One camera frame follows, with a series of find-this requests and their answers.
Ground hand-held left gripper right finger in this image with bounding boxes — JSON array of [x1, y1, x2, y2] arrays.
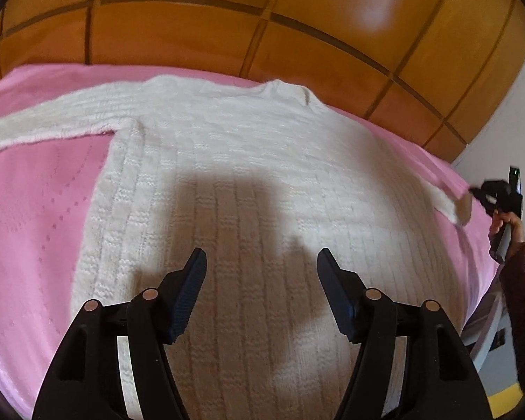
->
[[317, 248, 493, 420]]

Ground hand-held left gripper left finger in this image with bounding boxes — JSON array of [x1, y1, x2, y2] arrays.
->
[[31, 247, 208, 420]]

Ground white knit sweater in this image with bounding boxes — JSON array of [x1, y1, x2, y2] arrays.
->
[[0, 74, 473, 420]]

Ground person's right hand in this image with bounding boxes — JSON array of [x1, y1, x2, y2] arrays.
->
[[489, 210, 525, 246]]

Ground pink blanket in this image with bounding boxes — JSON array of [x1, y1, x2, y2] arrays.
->
[[0, 63, 505, 420]]

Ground yellow object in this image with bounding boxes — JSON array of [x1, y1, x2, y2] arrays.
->
[[489, 384, 525, 420]]

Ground wooden panelled headboard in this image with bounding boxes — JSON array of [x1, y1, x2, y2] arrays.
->
[[0, 0, 525, 163]]

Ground white bed frame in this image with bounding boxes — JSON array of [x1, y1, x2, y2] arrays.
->
[[461, 288, 513, 365]]

